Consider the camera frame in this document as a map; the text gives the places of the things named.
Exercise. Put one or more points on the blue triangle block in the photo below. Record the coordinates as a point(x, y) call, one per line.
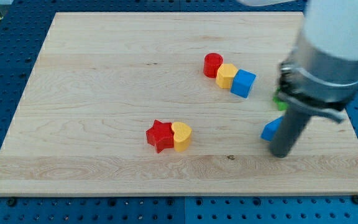
point(270, 129)

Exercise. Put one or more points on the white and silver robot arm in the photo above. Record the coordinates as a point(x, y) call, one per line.
point(320, 75)

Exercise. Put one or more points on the yellow heart block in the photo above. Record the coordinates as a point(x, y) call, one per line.
point(181, 136)

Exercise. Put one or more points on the red star block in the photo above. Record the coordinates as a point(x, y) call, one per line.
point(160, 136)

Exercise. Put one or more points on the red cylinder block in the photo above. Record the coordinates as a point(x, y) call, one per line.
point(212, 62)

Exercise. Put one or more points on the yellow hexagon block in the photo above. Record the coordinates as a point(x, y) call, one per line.
point(225, 75)

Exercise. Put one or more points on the wooden board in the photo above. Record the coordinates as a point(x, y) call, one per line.
point(102, 78)

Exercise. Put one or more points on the blue cube block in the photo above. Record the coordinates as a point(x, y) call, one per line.
point(242, 83)

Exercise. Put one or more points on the green block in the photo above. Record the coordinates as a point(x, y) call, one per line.
point(281, 105)

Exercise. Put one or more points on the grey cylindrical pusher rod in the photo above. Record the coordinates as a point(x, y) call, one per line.
point(288, 132)

